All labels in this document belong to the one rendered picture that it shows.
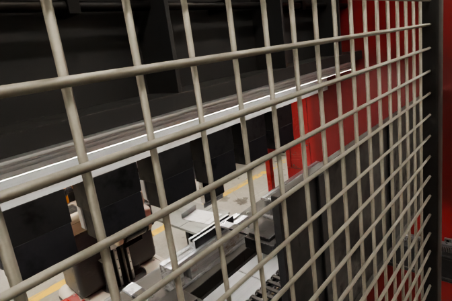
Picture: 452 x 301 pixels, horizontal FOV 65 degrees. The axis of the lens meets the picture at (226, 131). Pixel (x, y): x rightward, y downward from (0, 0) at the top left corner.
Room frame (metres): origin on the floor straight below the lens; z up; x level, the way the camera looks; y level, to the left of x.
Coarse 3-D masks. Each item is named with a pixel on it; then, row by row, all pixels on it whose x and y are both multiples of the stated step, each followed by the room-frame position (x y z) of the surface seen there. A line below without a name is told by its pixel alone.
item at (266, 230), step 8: (224, 224) 1.14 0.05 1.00; (232, 224) 1.13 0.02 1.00; (264, 224) 1.05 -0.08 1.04; (272, 224) 1.04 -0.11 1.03; (240, 232) 1.08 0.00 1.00; (248, 232) 1.06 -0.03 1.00; (264, 232) 1.00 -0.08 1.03; (272, 232) 0.99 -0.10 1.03; (248, 240) 1.00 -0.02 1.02; (264, 240) 0.97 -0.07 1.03; (272, 240) 0.97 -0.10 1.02; (264, 248) 0.96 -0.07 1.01; (272, 248) 0.94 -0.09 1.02
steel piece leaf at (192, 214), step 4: (192, 208) 1.29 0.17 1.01; (184, 212) 1.25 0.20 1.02; (188, 212) 1.27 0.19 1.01; (192, 212) 1.28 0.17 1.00; (196, 212) 1.28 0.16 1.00; (200, 212) 1.27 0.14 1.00; (204, 212) 1.27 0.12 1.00; (208, 212) 1.26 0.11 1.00; (212, 212) 1.26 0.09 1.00; (184, 216) 1.25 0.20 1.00; (188, 216) 1.25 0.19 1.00; (192, 216) 1.25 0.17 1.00; (196, 216) 1.24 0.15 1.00; (200, 216) 1.24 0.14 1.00; (204, 216) 1.23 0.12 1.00; (208, 216) 1.23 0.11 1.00; (212, 216) 1.22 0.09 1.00; (192, 220) 1.21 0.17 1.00; (196, 220) 1.21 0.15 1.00; (200, 220) 1.20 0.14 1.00; (204, 220) 1.20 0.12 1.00
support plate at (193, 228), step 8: (184, 208) 1.33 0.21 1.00; (200, 208) 1.31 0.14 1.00; (208, 208) 1.30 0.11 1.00; (176, 216) 1.27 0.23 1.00; (176, 224) 1.20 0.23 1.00; (184, 224) 1.19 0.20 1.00; (192, 224) 1.18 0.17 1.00; (200, 224) 1.18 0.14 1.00; (208, 224) 1.17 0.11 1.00; (192, 232) 1.13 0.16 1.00
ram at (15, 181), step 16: (304, 96) 1.59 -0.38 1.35; (224, 112) 1.20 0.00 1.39; (256, 112) 1.33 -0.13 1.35; (176, 128) 1.04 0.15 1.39; (128, 144) 0.92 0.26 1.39; (176, 144) 1.03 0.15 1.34; (128, 160) 0.91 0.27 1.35; (32, 176) 0.74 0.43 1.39; (80, 176) 0.81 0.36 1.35; (32, 192) 0.73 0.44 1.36; (48, 192) 0.76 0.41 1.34
